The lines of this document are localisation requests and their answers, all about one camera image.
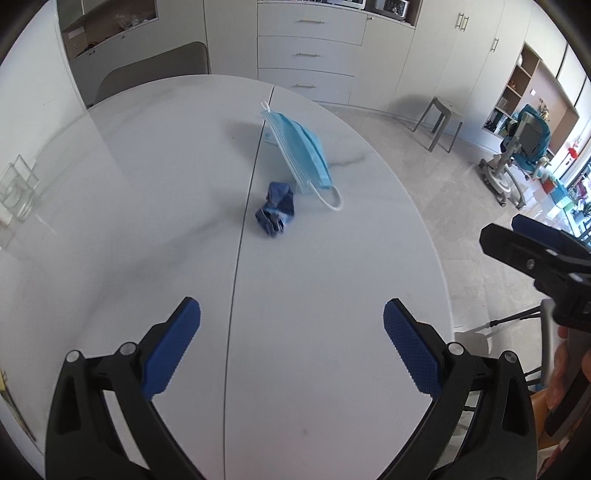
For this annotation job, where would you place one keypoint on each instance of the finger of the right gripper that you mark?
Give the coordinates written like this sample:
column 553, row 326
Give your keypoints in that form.
column 552, row 238
column 524, row 254

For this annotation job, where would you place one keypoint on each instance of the dark blue wrapper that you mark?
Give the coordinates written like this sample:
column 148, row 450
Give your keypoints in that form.
column 278, row 211

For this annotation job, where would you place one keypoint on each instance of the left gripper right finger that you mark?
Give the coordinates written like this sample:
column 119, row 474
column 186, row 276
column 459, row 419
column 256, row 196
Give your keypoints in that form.
column 480, row 423

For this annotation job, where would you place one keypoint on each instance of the grey chair at right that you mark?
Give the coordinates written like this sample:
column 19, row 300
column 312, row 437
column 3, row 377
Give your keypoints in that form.
column 530, row 334

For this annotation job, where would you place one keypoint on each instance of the blue surgical face mask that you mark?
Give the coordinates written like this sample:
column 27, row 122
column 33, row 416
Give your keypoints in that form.
column 302, row 150

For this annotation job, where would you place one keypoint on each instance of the teal kids desk chair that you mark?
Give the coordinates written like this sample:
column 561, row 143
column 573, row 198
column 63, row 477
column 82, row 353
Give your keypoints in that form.
column 525, row 147

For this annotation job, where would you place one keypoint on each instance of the grey chair behind table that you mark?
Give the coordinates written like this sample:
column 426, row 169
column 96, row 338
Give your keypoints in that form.
column 188, row 59

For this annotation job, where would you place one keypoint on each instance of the person's right hand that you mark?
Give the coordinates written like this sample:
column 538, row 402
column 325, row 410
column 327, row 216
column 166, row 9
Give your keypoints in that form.
column 556, row 387

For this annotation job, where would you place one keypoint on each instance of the white oval table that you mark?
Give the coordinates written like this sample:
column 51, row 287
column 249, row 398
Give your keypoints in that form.
column 151, row 197

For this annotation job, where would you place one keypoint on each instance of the open wall shelf niche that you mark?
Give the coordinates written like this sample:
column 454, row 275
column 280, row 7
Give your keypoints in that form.
column 86, row 23

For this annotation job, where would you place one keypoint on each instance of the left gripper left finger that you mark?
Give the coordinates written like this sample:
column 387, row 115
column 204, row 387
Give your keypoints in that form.
column 81, row 439

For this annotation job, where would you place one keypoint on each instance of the clear acrylic holder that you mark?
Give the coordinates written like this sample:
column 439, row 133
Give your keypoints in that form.
column 18, row 191

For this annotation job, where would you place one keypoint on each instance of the wooden bookshelf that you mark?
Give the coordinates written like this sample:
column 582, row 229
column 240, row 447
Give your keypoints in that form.
column 559, row 90

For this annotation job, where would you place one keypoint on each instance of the white drawer cabinet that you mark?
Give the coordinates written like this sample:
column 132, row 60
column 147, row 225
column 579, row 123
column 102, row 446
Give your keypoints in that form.
column 312, row 50

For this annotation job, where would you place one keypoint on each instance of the grey small stool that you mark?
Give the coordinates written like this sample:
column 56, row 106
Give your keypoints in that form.
column 447, row 113

